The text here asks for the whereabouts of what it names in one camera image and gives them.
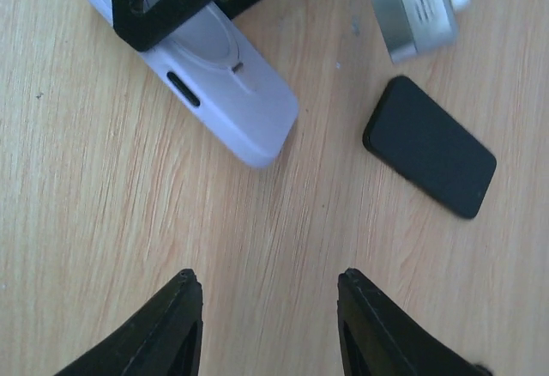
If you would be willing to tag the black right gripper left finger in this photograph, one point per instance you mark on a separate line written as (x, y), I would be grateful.
(164, 337)

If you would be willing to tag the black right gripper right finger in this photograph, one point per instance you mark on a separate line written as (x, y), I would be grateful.
(378, 338)

